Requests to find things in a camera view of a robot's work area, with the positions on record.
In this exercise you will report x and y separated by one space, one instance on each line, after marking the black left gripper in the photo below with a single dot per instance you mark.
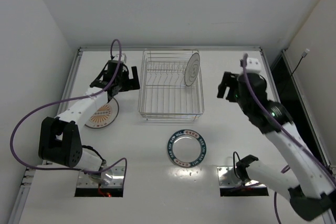
125 81

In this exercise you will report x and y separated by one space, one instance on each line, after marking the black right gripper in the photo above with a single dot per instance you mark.
231 86

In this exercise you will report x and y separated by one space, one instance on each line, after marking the dark green rimmed plate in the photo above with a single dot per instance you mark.
186 148

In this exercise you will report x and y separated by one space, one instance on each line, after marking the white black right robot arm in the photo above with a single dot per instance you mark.
311 190

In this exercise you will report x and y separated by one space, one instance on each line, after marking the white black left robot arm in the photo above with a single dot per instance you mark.
60 140

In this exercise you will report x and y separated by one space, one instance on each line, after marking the orange sunburst plate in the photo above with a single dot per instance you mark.
104 116

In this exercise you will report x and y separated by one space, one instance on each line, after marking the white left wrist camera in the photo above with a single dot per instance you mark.
121 57

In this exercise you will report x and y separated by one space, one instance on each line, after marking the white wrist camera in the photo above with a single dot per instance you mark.
121 57
253 65

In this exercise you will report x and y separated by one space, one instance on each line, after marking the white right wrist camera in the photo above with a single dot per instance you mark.
253 65

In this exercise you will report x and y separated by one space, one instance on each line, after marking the steel wire dish rack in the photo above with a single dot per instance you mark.
163 95

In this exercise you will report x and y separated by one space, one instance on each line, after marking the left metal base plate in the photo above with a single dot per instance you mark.
112 178

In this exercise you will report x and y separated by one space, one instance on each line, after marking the metal base plate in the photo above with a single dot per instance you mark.
228 180
112 178

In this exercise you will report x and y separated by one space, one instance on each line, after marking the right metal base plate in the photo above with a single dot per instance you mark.
228 180

